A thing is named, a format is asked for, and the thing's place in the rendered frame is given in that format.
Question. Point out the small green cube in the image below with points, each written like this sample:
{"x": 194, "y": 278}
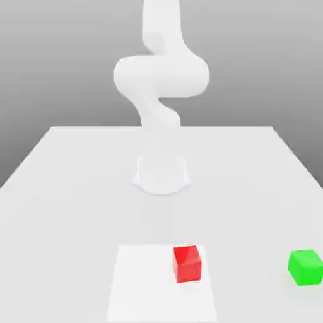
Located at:
{"x": 305, "y": 267}

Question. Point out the small red cube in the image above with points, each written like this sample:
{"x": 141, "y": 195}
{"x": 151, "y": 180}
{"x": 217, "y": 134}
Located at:
{"x": 187, "y": 265}

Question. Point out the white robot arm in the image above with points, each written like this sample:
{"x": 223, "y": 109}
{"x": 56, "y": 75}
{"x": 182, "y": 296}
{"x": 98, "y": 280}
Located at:
{"x": 161, "y": 75}

